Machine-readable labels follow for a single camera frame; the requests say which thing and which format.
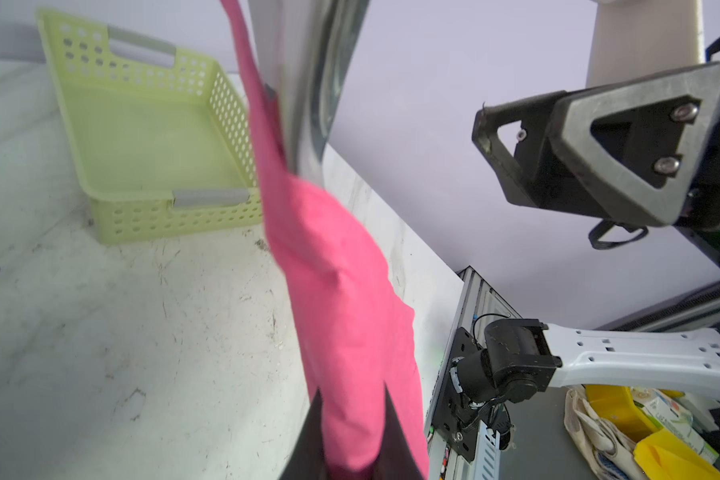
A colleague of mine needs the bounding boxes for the pink paper napkin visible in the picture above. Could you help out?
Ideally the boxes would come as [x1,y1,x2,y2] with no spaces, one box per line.
[223,1,429,479]

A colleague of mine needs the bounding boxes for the spoon with teal handle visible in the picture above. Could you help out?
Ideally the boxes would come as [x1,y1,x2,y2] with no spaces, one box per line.
[248,0,369,187]

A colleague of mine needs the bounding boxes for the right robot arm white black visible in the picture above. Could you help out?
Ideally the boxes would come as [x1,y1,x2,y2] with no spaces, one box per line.
[437,37,720,426]

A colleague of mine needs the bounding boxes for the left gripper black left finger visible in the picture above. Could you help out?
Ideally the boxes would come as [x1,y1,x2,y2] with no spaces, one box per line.
[279,390,330,480]

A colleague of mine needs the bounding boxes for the yellow and white bags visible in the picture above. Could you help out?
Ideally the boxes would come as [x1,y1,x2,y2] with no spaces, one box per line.
[564,385,720,479]

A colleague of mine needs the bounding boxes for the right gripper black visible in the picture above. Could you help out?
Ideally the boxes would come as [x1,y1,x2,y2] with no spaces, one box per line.
[547,62,720,268]

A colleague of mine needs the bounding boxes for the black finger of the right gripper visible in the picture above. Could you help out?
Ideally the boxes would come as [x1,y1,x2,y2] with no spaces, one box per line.
[472,91,606,216]

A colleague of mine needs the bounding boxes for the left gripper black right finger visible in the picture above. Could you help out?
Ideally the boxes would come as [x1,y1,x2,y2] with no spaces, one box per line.
[371,390,424,480]

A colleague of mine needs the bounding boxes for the light green perforated basket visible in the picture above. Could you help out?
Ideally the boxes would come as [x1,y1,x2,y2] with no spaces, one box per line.
[36,8,263,244]

